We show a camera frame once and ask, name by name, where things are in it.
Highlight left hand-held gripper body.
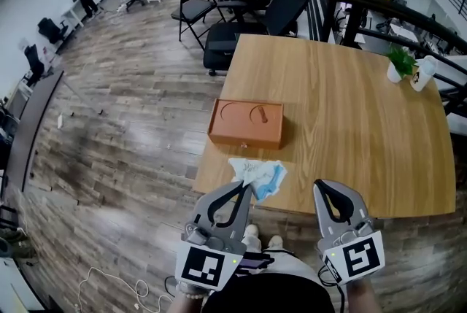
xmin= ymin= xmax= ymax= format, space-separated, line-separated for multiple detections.
xmin=174 ymin=223 xmax=248 ymax=293

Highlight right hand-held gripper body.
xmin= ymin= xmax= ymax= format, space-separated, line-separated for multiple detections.
xmin=315 ymin=216 xmax=387 ymax=286

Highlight white and blue cloth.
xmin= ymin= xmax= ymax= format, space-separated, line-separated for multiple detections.
xmin=228 ymin=157 xmax=288 ymax=201

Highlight orange drawer box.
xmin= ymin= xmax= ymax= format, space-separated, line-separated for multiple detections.
xmin=207 ymin=98 xmax=285 ymax=151

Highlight person's right forearm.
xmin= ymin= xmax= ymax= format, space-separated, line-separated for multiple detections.
xmin=344 ymin=277 xmax=385 ymax=313

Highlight person's left forearm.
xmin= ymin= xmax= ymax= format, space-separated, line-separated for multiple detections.
xmin=171 ymin=289 xmax=212 ymax=313

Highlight person's left white shoe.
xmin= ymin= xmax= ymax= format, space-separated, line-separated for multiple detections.
xmin=242 ymin=224 xmax=260 ymax=245

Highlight black waist-mounted device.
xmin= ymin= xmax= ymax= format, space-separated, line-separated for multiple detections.
xmin=239 ymin=251 xmax=275 ymax=269

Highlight person's light trousers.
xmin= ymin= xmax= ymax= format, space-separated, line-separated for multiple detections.
xmin=233 ymin=240 xmax=328 ymax=279

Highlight person's black shirt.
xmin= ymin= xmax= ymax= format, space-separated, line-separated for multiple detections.
xmin=202 ymin=273 xmax=336 ymax=313

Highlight green plant in white pot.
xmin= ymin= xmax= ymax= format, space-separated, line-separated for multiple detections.
xmin=385 ymin=45 xmax=419 ymax=84

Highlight white lidded cup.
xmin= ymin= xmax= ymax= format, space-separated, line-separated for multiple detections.
xmin=409 ymin=55 xmax=439 ymax=92

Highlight dark curved desk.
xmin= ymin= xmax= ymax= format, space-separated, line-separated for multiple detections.
xmin=5 ymin=69 xmax=65 ymax=193

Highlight black folding chair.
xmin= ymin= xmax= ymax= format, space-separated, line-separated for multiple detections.
xmin=170 ymin=0 xmax=227 ymax=52

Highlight black tall-back office chair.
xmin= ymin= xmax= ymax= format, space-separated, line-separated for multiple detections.
xmin=203 ymin=0 xmax=317 ymax=76

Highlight white side table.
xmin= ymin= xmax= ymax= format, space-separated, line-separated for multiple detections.
xmin=60 ymin=0 xmax=85 ymax=30

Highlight pale beaded bracelet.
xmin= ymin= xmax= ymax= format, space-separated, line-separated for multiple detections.
xmin=177 ymin=282 xmax=213 ymax=301

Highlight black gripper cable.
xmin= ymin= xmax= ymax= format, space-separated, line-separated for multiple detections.
xmin=317 ymin=263 xmax=347 ymax=313

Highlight white floor cable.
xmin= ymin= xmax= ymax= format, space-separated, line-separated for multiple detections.
xmin=77 ymin=266 xmax=176 ymax=313

